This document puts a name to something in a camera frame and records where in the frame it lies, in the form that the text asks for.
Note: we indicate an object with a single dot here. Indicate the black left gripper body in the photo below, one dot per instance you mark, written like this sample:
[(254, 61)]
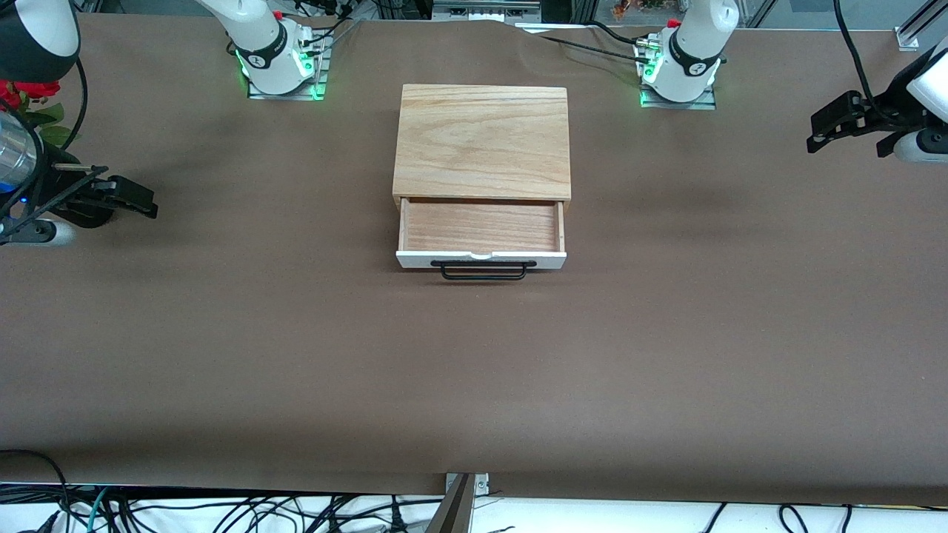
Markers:
[(886, 116)]

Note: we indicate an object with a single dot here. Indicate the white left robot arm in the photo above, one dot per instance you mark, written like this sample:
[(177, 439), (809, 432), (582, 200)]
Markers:
[(692, 59)]

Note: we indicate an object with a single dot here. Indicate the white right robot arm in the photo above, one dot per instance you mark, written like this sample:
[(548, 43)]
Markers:
[(259, 44)]

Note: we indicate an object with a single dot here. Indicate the light wooden drawer cabinet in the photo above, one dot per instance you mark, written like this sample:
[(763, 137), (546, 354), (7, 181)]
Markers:
[(481, 141)]

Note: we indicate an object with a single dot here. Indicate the aluminium corner profile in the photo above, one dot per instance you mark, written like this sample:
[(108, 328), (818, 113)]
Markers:
[(918, 26)]

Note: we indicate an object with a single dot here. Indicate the brown table cover sheet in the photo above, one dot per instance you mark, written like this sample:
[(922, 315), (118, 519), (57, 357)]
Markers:
[(474, 370)]

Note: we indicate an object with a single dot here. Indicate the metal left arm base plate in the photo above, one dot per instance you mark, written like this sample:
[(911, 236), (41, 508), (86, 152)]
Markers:
[(678, 105)]

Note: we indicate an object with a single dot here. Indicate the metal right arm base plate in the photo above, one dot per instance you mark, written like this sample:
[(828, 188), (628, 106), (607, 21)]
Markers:
[(318, 81)]

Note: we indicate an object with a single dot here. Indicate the dark metal post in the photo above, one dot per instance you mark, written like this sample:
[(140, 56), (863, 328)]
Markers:
[(452, 511)]

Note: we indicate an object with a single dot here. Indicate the small metal table bracket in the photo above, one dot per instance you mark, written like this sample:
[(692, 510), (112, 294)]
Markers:
[(481, 483)]

